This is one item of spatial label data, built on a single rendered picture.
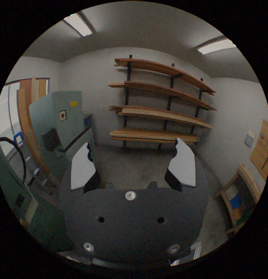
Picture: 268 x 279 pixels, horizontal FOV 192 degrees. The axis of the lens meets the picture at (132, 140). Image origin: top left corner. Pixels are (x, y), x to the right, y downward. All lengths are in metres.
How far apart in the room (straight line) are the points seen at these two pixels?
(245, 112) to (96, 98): 3.55
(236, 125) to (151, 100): 2.29
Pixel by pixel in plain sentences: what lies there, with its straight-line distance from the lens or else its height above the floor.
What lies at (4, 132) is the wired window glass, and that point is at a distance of 2.24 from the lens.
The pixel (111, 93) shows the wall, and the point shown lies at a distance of 1.94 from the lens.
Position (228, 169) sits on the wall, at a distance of 2.59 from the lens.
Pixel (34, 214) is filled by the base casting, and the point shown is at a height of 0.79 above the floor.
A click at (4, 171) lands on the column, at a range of 0.76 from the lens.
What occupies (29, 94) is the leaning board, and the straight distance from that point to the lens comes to 2.28.
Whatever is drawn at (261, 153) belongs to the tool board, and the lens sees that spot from 2.42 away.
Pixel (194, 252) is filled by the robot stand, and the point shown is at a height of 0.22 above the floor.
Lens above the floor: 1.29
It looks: 29 degrees down
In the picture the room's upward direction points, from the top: 5 degrees clockwise
